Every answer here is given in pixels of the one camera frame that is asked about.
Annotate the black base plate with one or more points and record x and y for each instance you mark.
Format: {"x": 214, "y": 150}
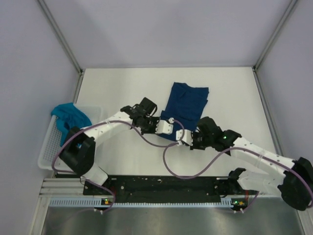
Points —
{"x": 170, "y": 189}

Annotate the white plastic basket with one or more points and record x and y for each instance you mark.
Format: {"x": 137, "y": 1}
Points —
{"x": 52, "y": 140}

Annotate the dark blue t shirt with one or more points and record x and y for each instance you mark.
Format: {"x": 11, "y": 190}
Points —
{"x": 186, "y": 105}

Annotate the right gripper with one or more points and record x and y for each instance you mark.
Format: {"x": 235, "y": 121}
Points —
{"x": 194, "y": 146}

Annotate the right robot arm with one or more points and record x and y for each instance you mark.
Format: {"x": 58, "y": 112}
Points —
{"x": 288, "y": 178}

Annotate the right aluminium frame post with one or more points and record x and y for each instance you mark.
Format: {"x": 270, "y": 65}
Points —
{"x": 276, "y": 33}

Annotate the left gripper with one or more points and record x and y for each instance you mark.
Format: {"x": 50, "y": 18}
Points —
{"x": 155, "y": 120}

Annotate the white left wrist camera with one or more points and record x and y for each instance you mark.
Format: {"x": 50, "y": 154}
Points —
{"x": 165, "y": 126}

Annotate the teal t shirt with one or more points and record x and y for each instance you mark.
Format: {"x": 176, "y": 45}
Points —
{"x": 67, "y": 117}

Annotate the aluminium front rail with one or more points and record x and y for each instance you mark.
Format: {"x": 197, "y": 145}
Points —
{"x": 62, "y": 187}

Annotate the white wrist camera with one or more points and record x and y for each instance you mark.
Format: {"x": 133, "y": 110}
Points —
{"x": 184, "y": 136}
{"x": 165, "y": 126}

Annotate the left aluminium frame post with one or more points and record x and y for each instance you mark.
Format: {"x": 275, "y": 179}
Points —
{"x": 59, "y": 35}

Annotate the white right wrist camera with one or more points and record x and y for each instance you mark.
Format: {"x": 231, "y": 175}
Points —
{"x": 184, "y": 136}

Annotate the aluminium frame post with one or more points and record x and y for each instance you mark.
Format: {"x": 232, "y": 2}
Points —
{"x": 59, "y": 35}
{"x": 276, "y": 33}

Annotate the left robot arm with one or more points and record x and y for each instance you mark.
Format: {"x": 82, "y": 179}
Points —
{"x": 79, "y": 150}

